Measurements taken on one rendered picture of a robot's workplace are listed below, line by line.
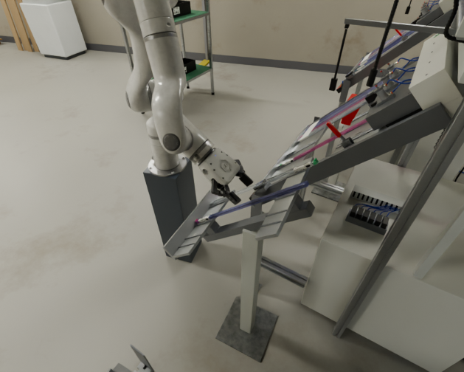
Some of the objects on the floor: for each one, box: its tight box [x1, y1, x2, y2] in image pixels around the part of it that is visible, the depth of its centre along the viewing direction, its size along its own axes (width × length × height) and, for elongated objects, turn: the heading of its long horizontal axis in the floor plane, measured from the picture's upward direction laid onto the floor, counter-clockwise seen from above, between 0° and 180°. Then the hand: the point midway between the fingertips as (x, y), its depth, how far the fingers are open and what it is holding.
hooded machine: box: [20, 0, 87, 60], centre depth 470 cm, size 66×54×122 cm
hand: (242, 191), depth 86 cm, fingers open, 8 cm apart
